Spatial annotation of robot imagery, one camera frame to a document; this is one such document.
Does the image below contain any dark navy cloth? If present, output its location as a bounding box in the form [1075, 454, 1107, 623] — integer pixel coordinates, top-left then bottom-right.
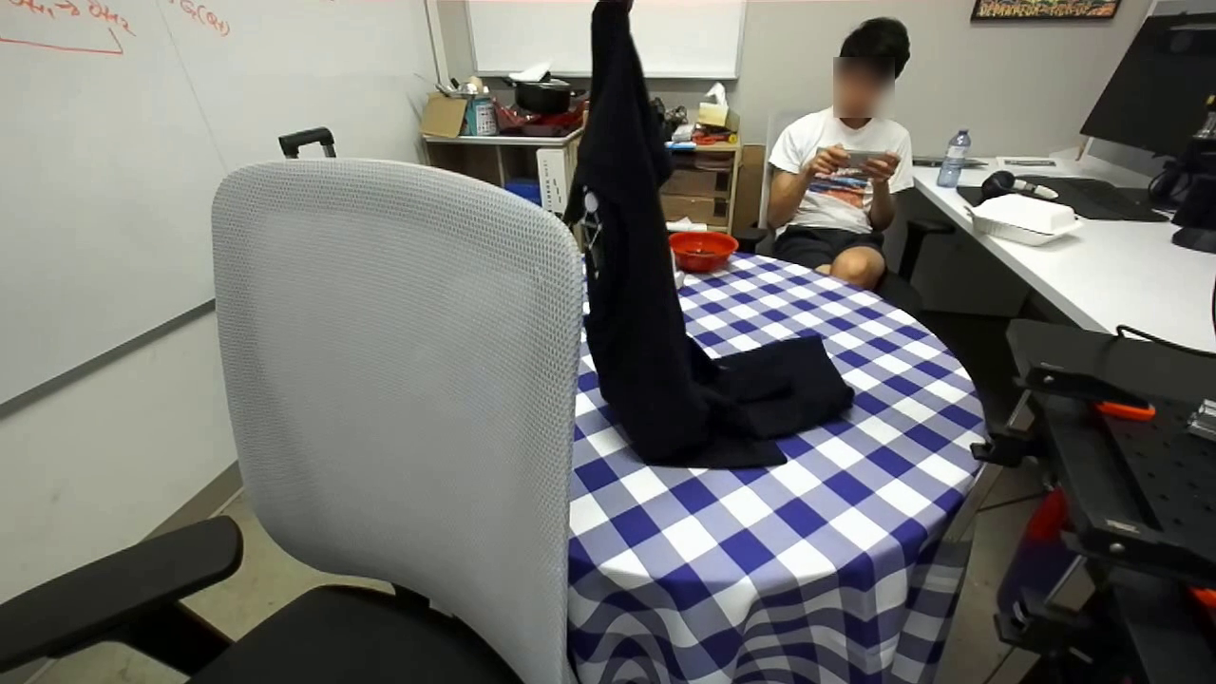
[563, 0, 860, 471]

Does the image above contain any white mesh chair backrest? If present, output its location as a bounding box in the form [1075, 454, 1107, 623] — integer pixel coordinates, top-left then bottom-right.
[209, 157, 590, 684]

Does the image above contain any black chair seat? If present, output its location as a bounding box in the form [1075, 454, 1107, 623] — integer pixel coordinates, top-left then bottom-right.
[186, 580, 524, 684]

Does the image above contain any black chair armrest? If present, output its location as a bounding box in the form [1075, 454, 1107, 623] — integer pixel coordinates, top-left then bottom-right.
[0, 511, 248, 677]

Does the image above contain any red bowl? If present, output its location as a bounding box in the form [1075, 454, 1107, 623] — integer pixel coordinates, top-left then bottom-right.
[670, 223, 741, 278]

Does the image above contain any wooden shelf unit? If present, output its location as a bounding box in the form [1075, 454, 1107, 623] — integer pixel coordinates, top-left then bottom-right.
[423, 130, 753, 249]

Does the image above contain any blue white checkered tablecloth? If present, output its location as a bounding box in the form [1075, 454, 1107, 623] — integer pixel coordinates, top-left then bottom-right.
[563, 248, 993, 684]

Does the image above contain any tissue box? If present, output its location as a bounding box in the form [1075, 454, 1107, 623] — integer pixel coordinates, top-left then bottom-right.
[690, 81, 738, 134]

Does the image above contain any black pot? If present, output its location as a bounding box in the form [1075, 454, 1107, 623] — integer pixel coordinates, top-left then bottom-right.
[510, 72, 577, 123]

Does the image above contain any seated person in white shirt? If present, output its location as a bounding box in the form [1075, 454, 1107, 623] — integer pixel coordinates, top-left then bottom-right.
[764, 15, 918, 294]

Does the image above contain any small open cardboard box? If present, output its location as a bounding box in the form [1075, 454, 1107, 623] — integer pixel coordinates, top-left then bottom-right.
[417, 90, 471, 145]

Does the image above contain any white projection screen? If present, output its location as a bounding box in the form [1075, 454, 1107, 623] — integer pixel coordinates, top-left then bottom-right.
[465, 0, 747, 85]

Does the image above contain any clear water bottle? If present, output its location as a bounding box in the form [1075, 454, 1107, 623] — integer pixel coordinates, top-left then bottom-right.
[937, 124, 976, 195]

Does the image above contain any white foam container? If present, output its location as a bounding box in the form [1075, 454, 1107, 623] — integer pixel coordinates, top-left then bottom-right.
[970, 191, 1084, 248]

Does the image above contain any black keyboard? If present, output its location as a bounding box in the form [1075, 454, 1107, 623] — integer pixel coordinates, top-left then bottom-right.
[1022, 174, 1163, 223]

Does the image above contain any framed picture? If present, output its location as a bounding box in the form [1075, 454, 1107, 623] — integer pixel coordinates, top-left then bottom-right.
[970, 0, 1123, 22]

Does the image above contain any black equipment cart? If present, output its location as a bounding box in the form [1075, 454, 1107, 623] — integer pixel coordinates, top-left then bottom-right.
[984, 315, 1216, 684]

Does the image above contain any black computer monitor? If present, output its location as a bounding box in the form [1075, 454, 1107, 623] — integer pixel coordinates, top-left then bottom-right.
[1079, 12, 1216, 164]

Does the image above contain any black luggage handle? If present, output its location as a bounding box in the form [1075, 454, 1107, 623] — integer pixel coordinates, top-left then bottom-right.
[275, 124, 343, 164]

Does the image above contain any red clamp handle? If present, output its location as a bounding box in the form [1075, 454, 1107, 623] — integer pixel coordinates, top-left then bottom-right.
[1022, 486, 1075, 548]

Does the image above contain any orange clamp handle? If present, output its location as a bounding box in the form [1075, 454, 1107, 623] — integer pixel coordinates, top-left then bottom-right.
[1093, 399, 1163, 427]

